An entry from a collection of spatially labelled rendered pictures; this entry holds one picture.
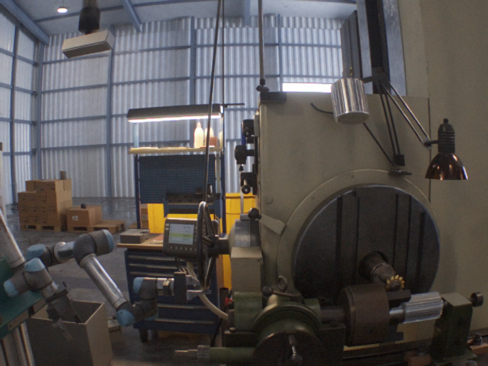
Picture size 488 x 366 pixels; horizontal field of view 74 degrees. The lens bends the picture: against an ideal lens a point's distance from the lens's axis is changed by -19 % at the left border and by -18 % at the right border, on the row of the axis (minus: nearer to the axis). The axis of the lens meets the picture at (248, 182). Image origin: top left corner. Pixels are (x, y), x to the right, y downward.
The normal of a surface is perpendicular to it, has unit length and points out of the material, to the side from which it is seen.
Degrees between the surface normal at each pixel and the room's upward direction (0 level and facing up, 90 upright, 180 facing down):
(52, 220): 90
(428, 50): 90
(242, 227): 36
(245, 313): 47
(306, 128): 90
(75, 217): 90
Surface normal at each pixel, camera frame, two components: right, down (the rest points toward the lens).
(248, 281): 0.01, 0.08
